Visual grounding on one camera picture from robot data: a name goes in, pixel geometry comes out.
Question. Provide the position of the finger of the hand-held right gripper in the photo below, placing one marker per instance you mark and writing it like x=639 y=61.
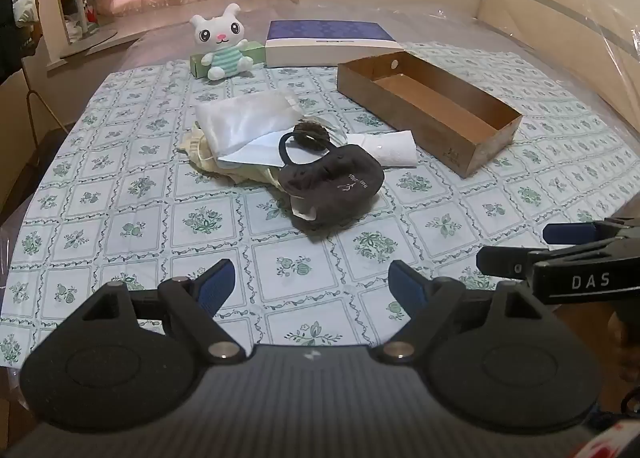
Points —
x=505 y=262
x=565 y=233

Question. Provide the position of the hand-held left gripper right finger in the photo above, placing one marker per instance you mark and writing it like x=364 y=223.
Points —
x=407 y=288

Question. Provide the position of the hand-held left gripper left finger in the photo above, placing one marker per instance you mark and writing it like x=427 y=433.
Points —
x=217 y=285

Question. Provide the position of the dark brown eye mask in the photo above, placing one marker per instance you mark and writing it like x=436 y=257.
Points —
x=335 y=182

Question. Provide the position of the brown cardboard box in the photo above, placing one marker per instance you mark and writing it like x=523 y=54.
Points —
x=450 y=137

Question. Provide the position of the yellow towel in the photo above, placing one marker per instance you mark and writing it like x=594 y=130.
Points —
x=200 y=147

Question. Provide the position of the white towel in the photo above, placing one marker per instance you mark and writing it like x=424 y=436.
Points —
x=395 y=147

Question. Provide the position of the white cloth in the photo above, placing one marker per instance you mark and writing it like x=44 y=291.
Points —
x=240 y=120

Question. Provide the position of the brown scrunchie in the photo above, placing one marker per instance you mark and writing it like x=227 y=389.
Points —
x=310 y=130

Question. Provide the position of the red and white printed fabric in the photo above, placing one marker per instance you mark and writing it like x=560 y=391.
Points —
x=615 y=443

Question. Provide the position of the plastic wrapped headboard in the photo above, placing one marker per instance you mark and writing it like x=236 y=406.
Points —
x=550 y=17

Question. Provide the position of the green carton box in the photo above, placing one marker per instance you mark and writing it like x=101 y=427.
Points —
x=257 y=55

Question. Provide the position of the white striped plush toy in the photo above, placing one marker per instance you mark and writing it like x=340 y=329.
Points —
x=220 y=35

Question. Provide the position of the blue and white box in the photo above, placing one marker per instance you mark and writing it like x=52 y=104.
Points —
x=325 y=45

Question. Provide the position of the white pole stand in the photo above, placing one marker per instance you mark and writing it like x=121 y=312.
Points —
x=80 y=12

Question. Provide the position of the thin metal frame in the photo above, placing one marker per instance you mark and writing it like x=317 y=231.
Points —
x=45 y=105

